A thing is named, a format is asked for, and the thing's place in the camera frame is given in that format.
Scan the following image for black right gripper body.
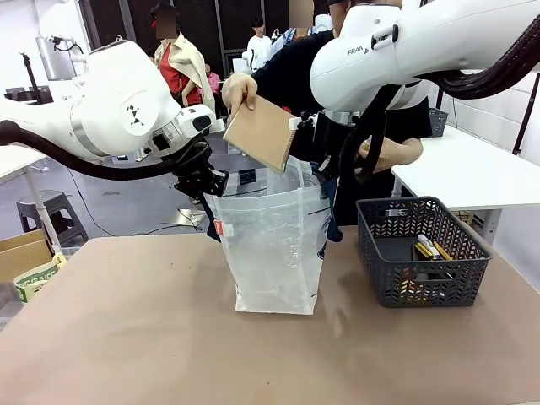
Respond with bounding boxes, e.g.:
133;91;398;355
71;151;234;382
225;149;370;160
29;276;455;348
315;108;351;170

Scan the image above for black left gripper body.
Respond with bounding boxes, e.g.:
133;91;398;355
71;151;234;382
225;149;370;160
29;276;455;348
173;141;217;201

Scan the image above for brown kraft notebook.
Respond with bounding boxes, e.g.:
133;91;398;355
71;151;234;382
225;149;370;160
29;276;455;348
221;95;299;174

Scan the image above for clear shopping bag navy handles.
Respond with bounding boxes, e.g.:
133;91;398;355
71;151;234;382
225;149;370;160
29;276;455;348
202;157;343;316

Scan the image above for yellow pen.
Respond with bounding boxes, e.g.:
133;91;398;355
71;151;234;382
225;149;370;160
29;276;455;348
429;241;453;262

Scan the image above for dark grey plastic basket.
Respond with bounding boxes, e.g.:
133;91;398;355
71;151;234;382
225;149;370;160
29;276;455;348
427;106;450;138
355;195;494;309

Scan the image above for person's left forearm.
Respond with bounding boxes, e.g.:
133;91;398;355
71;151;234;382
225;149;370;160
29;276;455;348
381;136;424;167

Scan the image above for white bag green print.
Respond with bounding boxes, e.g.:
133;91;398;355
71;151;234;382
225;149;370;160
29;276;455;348
13;251;69;304

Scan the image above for person's left hand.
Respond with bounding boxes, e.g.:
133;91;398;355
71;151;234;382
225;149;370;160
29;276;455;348
357;139;387;176

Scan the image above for person's right hand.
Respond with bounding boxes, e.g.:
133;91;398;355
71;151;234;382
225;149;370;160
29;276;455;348
221;72;260;112

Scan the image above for person in black t-shirt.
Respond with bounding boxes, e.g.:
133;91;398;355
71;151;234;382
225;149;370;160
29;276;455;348
251;0;435;228

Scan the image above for background person pink shirt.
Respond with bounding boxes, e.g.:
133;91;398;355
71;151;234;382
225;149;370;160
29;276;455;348
205;62;222;96

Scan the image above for mannequin with beige jacket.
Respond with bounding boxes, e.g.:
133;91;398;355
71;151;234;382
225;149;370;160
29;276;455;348
149;0;217;110

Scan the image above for background person white shirt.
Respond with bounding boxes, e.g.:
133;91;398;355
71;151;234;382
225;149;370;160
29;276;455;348
246;15;273;72

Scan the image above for white table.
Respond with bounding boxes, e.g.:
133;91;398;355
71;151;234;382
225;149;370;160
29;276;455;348
0;146;60;254
391;123;540;238

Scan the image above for grey plastic stool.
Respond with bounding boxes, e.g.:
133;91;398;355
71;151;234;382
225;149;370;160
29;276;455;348
15;191;90;246

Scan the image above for coloured crayon pack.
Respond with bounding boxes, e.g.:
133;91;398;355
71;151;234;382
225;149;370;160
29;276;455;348
399;268;425;304

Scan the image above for black flat case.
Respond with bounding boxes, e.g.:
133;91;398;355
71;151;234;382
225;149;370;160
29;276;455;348
414;272;456;283

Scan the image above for black tripod stand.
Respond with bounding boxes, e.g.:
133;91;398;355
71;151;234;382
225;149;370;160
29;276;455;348
511;70;540;156
18;51;44;105

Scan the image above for brown cardboard box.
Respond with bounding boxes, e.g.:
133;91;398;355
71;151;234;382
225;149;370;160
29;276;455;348
0;229;55;284

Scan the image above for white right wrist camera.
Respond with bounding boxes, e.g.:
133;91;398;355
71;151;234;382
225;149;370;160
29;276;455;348
288;110;317;130

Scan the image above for black right arm cable sleeve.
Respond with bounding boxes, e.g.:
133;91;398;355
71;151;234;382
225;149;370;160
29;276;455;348
339;19;540;186

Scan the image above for black arm cable sleeve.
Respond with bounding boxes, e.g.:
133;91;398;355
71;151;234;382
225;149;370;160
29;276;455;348
339;19;540;186
0;120;200;181

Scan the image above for metal mannequin base plate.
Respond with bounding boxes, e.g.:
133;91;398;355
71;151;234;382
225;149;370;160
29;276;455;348
175;206;204;232

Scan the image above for black left arm cable sleeve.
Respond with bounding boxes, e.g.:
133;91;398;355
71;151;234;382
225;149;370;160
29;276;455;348
0;120;200;181

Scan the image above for grey framed wall board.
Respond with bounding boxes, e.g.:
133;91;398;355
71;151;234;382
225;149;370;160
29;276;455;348
35;35;78;82

